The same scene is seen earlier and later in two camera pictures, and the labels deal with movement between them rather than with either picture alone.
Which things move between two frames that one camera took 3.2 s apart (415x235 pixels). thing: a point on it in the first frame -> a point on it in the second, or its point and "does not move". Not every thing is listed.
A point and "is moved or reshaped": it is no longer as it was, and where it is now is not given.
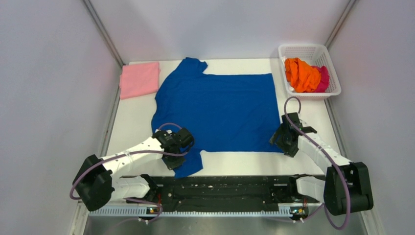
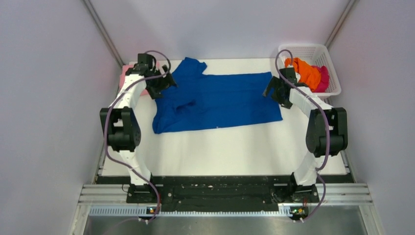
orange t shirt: (302, 77) does not move
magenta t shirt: (324, 79) does not move
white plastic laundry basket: (315, 55) does not move
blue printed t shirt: (221, 112) is moved or reshaped
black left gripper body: (173, 162) -> (158, 84)
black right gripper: (289, 151) -> (274, 83)
